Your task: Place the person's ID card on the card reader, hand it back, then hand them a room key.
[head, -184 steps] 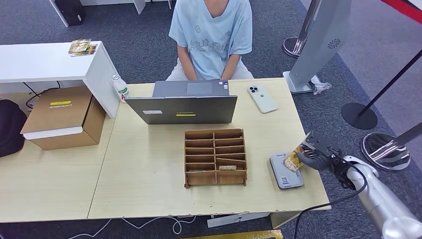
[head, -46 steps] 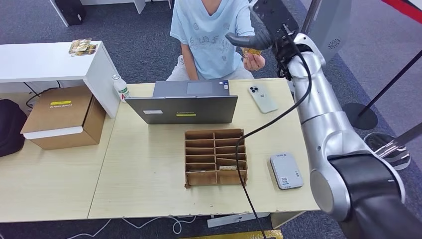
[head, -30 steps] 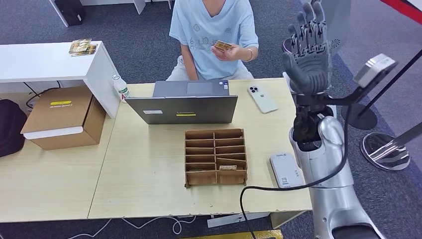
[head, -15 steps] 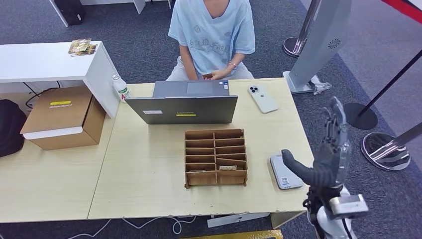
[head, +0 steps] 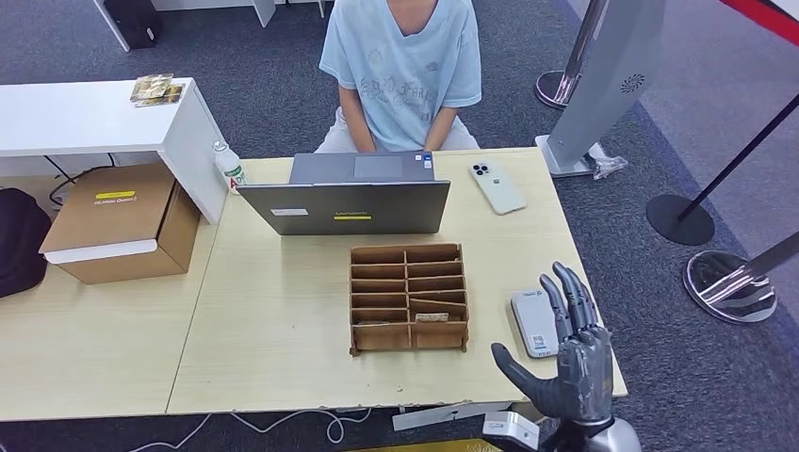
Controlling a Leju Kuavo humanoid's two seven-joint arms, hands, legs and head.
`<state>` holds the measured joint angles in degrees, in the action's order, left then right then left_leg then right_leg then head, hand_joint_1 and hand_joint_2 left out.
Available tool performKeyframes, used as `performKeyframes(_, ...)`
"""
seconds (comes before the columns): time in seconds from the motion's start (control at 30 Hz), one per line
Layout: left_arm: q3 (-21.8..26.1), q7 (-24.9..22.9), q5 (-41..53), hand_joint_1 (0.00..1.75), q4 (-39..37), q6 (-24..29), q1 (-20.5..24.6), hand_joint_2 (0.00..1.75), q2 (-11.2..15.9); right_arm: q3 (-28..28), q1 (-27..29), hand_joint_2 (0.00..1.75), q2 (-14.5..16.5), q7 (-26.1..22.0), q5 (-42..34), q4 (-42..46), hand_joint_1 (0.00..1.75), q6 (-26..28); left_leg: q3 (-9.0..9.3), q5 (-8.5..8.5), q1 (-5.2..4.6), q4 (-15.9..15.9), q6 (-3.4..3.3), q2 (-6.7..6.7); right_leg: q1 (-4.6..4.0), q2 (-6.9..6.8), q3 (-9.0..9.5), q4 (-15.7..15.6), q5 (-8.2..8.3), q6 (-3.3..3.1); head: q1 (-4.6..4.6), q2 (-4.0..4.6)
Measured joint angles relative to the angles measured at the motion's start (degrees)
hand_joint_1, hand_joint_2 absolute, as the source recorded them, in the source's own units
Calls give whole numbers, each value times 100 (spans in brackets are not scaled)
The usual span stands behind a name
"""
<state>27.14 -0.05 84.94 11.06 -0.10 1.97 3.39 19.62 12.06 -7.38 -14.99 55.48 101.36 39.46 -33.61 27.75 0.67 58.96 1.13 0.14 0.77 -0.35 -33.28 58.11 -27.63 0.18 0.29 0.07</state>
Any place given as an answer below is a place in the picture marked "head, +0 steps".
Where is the white smartphone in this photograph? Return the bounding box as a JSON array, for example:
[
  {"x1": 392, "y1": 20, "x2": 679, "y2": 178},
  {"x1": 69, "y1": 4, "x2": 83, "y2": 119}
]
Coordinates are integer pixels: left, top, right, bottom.
[{"x1": 467, "y1": 158, "x2": 528, "y2": 216}]

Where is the grey card reader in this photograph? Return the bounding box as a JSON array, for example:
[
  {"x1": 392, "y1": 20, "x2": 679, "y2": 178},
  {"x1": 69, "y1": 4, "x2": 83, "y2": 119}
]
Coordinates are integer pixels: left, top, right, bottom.
[{"x1": 510, "y1": 288, "x2": 562, "y2": 360}]

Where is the dark card pack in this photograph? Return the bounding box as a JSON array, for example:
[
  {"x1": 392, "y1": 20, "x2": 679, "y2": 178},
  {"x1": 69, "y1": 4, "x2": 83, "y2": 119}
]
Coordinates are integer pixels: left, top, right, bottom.
[{"x1": 134, "y1": 84, "x2": 186, "y2": 108}]

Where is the black floor cable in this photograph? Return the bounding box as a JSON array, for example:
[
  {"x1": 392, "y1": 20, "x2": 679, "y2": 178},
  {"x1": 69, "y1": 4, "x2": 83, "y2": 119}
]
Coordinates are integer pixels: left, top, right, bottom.
[{"x1": 40, "y1": 153, "x2": 117, "y2": 207}]

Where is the person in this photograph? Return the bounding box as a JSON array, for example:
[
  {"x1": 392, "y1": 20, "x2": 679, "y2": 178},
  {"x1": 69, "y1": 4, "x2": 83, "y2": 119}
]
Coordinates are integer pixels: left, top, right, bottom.
[{"x1": 314, "y1": 0, "x2": 483, "y2": 154}]

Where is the white metal bracket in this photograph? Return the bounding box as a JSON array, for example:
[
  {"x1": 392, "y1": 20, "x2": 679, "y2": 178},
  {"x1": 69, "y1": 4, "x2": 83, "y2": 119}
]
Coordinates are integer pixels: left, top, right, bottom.
[{"x1": 391, "y1": 402, "x2": 514, "y2": 431}]

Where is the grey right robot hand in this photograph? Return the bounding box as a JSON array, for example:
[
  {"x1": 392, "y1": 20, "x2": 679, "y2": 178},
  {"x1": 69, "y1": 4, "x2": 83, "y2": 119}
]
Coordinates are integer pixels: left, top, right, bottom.
[{"x1": 490, "y1": 261, "x2": 616, "y2": 427}]

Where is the grey laptop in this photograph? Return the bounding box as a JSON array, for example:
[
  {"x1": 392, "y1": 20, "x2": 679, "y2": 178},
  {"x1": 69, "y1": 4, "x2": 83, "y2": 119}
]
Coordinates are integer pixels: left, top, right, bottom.
[{"x1": 236, "y1": 151, "x2": 452, "y2": 237}]

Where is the chrome stanchion post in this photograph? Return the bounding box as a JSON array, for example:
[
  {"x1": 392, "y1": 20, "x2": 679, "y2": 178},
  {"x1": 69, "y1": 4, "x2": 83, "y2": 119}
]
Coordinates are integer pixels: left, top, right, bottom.
[
  {"x1": 534, "y1": 0, "x2": 607, "y2": 110},
  {"x1": 681, "y1": 231, "x2": 799, "y2": 324}
]

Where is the white cable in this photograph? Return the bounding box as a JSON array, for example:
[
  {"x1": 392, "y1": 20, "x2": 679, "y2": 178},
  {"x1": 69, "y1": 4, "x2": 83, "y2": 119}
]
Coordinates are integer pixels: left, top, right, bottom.
[{"x1": 127, "y1": 408, "x2": 372, "y2": 452}]

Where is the black computer tower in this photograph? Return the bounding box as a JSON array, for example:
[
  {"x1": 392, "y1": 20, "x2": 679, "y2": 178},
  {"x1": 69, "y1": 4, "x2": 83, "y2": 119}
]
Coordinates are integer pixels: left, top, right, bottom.
[{"x1": 102, "y1": 0, "x2": 164, "y2": 51}]

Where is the red barrier belt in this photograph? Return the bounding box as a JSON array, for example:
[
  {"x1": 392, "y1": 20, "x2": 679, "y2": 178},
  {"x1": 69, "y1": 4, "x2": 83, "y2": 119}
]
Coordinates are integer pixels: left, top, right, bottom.
[{"x1": 721, "y1": 0, "x2": 799, "y2": 46}]

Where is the grey kiosk stand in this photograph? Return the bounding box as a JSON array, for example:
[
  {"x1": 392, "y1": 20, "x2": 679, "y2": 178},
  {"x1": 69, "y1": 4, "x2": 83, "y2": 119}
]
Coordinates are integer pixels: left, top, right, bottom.
[{"x1": 535, "y1": 0, "x2": 666, "y2": 179}]

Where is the white desk frame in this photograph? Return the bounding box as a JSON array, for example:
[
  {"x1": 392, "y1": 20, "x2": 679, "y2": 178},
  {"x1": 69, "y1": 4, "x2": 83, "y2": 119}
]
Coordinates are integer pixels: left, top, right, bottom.
[{"x1": 91, "y1": 0, "x2": 327, "y2": 53}]

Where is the wooden card organizer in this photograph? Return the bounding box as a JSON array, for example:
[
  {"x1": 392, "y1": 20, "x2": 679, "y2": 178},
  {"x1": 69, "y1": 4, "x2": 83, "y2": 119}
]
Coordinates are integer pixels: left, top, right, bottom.
[{"x1": 348, "y1": 242, "x2": 470, "y2": 357}]

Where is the white side shelf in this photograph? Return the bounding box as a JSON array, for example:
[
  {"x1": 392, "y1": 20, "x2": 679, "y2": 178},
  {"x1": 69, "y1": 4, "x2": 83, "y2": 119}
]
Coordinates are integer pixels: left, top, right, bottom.
[{"x1": 0, "y1": 77, "x2": 228, "y2": 226}]

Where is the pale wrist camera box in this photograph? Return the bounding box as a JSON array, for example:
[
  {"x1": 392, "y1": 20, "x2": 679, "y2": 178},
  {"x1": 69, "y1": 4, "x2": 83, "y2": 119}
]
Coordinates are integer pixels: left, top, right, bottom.
[{"x1": 481, "y1": 412, "x2": 541, "y2": 452}]

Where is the black stanchion post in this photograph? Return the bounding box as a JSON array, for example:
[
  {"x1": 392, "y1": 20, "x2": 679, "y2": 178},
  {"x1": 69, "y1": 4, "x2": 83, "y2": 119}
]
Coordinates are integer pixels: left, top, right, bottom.
[{"x1": 645, "y1": 93, "x2": 799, "y2": 247}]

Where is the gold card stack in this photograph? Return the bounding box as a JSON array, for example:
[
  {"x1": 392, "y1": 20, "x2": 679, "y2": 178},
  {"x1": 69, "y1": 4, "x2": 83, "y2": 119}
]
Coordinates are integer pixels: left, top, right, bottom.
[{"x1": 129, "y1": 73, "x2": 174, "y2": 103}]

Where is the brown cardboard box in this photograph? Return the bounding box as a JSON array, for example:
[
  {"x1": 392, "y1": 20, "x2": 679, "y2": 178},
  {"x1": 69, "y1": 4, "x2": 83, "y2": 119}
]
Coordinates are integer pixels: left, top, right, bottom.
[{"x1": 38, "y1": 164, "x2": 203, "y2": 286}]

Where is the clear plastic wrap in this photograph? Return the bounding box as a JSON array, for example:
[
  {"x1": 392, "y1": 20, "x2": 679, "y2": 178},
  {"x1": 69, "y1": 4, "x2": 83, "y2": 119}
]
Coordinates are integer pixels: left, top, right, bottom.
[{"x1": 584, "y1": 141, "x2": 629, "y2": 181}]

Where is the white plastic drink bottle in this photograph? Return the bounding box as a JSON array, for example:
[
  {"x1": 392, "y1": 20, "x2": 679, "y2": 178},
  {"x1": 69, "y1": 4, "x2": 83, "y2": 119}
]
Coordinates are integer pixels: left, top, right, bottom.
[{"x1": 211, "y1": 140, "x2": 247, "y2": 196}]

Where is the yellow floor mat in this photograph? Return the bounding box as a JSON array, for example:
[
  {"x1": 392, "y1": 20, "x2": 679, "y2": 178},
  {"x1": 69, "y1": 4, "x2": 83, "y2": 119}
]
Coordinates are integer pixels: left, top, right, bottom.
[{"x1": 339, "y1": 438, "x2": 500, "y2": 452}]

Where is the black bag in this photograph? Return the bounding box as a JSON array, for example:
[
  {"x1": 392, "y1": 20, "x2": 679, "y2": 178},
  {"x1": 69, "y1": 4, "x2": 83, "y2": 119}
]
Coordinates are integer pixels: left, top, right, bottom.
[{"x1": 0, "y1": 188, "x2": 53, "y2": 299}]

